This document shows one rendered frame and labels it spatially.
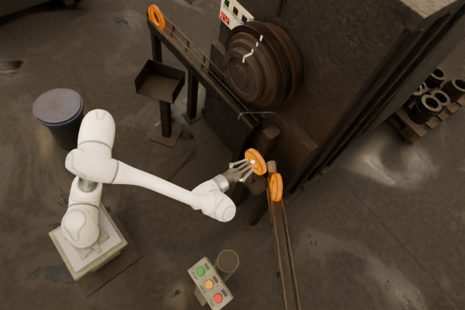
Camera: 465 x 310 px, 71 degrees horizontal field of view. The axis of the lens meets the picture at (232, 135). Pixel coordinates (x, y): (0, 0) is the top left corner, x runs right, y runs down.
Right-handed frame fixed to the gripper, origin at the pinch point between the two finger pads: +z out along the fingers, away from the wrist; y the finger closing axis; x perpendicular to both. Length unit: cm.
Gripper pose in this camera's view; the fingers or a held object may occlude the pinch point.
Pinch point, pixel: (255, 160)
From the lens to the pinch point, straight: 173.8
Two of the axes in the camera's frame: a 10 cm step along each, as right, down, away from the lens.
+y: 5.9, 7.3, -3.4
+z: 8.0, -4.8, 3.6
